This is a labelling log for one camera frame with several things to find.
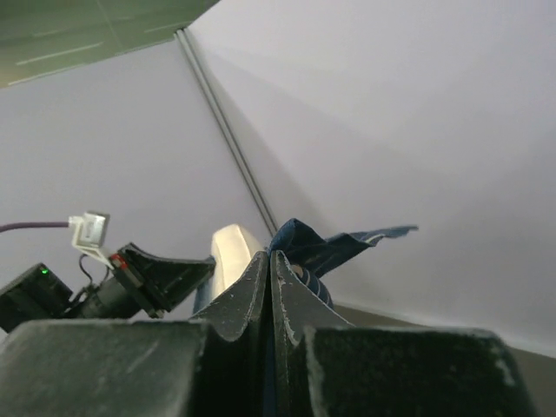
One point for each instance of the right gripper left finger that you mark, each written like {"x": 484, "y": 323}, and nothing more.
{"x": 209, "y": 365}

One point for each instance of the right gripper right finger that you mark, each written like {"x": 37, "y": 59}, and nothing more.
{"x": 326, "y": 366}

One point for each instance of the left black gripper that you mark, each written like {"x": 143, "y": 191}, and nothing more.
{"x": 142, "y": 282}

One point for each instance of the cream pillow with bear print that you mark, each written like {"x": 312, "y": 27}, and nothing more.
{"x": 233, "y": 247}

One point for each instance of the dark blue embroidered pillowcase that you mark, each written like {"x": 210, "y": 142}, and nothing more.
{"x": 310, "y": 256}

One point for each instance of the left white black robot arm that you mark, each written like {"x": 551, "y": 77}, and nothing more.
{"x": 38, "y": 294}

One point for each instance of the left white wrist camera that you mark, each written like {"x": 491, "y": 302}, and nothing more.
{"x": 89, "y": 233}

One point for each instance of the left aluminium frame post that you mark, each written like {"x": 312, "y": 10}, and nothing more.
{"x": 192, "y": 56}

